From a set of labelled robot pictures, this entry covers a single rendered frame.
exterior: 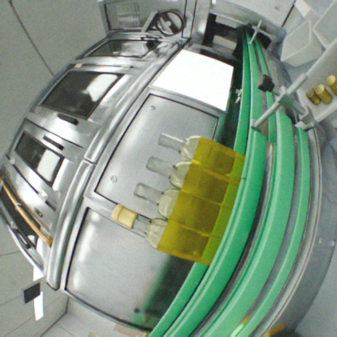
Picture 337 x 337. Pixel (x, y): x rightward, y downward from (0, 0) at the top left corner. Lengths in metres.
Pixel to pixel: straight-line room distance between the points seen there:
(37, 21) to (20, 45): 0.29
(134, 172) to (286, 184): 0.36
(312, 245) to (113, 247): 0.48
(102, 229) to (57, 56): 1.80
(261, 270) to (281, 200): 0.08
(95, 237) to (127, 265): 0.14
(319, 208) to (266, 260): 0.11
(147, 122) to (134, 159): 0.14
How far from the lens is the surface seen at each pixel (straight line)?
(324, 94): 0.45
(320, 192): 0.24
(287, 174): 0.20
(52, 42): 1.88
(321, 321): 0.36
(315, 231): 0.23
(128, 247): 0.45
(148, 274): 0.48
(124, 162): 0.41
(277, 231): 0.18
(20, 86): 1.72
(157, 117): 0.47
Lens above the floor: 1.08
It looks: 3 degrees up
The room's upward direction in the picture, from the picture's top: 68 degrees counter-clockwise
